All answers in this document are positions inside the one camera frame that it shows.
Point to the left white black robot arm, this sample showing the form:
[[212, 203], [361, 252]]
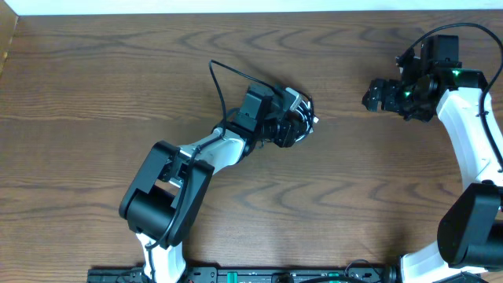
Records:
[[162, 202]]

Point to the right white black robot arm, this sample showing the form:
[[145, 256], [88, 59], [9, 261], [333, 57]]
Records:
[[435, 84]]

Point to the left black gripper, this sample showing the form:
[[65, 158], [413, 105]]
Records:
[[293, 128]]

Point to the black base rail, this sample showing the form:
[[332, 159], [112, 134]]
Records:
[[201, 274]]

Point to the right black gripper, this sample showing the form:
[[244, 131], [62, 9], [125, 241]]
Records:
[[390, 87]]

